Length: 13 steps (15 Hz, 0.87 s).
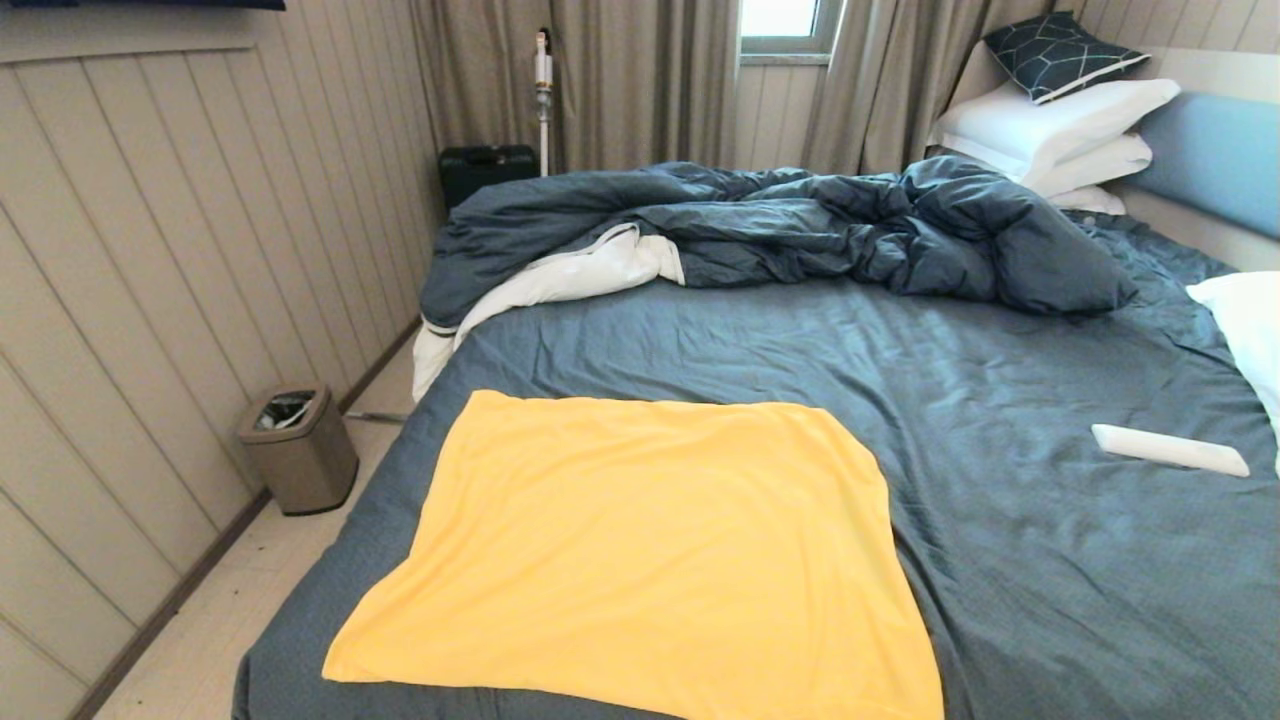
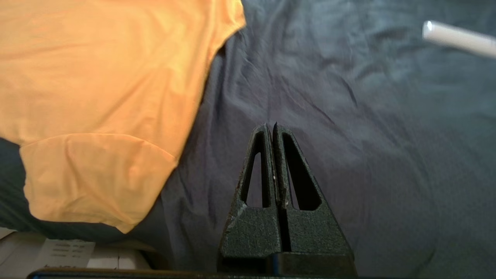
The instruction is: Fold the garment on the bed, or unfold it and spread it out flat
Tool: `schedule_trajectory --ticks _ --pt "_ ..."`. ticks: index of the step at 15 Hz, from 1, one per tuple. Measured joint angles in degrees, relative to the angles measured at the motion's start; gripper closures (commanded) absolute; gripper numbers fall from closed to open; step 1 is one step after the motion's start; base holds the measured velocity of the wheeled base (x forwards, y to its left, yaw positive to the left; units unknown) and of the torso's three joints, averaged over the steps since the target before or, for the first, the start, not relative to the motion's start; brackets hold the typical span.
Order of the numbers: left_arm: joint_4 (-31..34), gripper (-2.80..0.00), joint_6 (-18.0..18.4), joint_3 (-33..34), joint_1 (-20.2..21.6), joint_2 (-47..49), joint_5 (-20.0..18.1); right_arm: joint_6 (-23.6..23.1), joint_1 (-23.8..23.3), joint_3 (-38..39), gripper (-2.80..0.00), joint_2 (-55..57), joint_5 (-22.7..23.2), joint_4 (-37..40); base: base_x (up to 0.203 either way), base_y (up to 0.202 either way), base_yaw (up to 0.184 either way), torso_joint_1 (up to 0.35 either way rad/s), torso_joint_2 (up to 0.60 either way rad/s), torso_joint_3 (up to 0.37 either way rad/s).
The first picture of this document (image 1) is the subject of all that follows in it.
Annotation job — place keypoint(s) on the yellow t-shirt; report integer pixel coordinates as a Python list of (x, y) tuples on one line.
[(650, 550)]

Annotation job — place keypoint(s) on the white stick vacuum cleaner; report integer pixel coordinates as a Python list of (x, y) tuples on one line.
[(544, 90)]

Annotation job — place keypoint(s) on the flat white pillow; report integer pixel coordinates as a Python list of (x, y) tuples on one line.
[(1100, 165)]

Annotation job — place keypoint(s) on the dark blue bed sheet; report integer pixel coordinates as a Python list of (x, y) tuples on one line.
[(700, 340)]

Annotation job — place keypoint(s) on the dark geometric pattern cushion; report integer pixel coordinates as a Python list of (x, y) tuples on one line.
[(1060, 55)]

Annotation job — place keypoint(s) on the light blue headboard pad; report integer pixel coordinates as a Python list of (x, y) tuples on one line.
[(1220, 160)]

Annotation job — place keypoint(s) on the dark green hard case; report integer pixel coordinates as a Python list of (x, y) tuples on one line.
[(485, 170)]

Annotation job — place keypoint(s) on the long white remote control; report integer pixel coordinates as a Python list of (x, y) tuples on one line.
[(1165, 448)]

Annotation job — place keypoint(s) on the brown metal trash bin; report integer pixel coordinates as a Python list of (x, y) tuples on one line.
[(300, 465)]

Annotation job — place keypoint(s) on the beige headboard frame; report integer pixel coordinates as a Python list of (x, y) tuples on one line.
[(1220, 70)]

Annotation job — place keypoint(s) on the thin metal rod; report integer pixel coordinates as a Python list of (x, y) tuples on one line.
[(375, 415)]

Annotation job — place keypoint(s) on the window with grey frame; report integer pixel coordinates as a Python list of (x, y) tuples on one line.
[(780, 18)]

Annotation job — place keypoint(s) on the white duvet lining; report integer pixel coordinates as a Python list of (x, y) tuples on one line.
[(560, 280)]

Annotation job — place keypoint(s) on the large white pillow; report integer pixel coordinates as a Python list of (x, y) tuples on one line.
[(1050, 120)]

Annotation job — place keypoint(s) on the small white pillow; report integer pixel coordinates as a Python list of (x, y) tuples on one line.
[(1090, 200)]

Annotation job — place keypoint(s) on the crumpled dark blue duvet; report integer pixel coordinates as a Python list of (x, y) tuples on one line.
[(800, 220)]

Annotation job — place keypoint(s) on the wide beige curtain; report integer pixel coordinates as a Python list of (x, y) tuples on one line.
[(640, 80)]

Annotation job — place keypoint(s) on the narrow beige curtain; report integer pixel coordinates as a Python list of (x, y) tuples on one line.
[(880, 80)]

